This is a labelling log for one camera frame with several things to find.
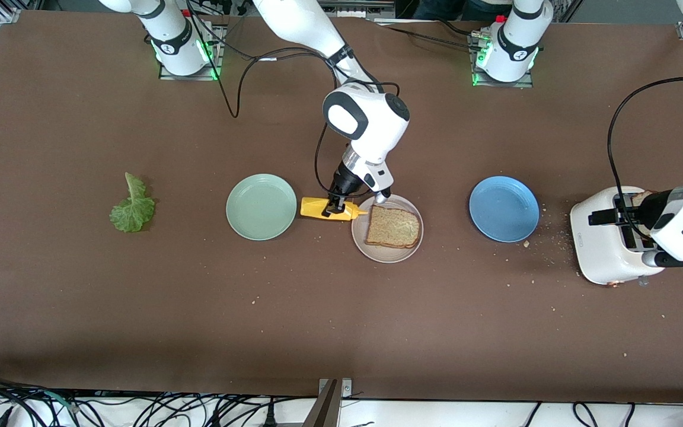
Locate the beige plate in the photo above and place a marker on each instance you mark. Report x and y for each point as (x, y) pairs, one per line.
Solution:
(386, 255)

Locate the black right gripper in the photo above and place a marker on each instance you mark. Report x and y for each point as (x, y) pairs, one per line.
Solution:
(342, 182)

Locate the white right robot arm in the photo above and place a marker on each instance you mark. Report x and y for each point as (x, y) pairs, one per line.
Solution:
(371, 124)

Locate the aluminium profile post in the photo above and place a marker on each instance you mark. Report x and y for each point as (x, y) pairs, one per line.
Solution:
(326, 409)

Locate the white toaster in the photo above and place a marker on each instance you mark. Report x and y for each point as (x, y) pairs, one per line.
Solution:
(596, 237)

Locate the pale green plate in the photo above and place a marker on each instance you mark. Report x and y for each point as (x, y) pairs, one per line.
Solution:
(261, 207)

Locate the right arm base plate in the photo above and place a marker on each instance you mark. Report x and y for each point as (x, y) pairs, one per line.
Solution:
(218, 65)

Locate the green lettuce leaf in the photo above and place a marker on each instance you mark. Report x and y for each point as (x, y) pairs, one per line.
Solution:
(131, 216)

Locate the blue plate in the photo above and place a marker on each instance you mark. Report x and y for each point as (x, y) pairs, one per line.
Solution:
(504, 209)

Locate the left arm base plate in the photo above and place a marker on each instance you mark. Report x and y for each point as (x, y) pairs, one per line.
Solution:
(525, 85)

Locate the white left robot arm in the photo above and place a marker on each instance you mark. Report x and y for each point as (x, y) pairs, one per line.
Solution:
(516, 41)

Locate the person in blue jeans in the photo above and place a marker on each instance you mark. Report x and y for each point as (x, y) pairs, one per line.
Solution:
(484, 7)

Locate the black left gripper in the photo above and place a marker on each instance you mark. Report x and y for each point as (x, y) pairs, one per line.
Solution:
(651, 207)

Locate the brown bread slice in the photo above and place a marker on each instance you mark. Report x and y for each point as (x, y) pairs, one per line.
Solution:
(642, 197)
(395, 228)

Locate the yellow squeeze bottle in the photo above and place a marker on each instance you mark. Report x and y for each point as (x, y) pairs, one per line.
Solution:
(312, 207)

